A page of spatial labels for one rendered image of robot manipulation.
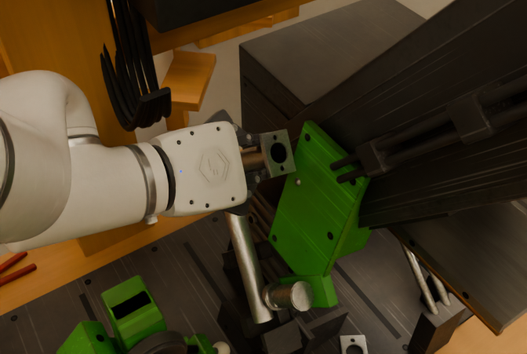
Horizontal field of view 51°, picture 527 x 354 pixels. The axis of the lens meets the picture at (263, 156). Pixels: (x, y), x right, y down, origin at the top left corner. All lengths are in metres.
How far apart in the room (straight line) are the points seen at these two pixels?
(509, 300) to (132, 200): 0.46
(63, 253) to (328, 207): 0.57
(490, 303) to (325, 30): 0.47
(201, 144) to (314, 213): 0.18
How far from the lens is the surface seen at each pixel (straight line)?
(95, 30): 0.79
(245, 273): 0.81
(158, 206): 0.59
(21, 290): 1.07
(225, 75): 2.90
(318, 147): 0.67
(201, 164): 0.62
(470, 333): 0.98
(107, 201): 0.56
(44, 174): 0.38
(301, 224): 0.73
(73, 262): 1.08
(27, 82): 0.50
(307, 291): 0.75
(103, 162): 0.57
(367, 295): 0.98
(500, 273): 0.77
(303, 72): 0.82
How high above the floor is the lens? 1.72
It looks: 45 degrees down
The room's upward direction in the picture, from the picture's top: straight up
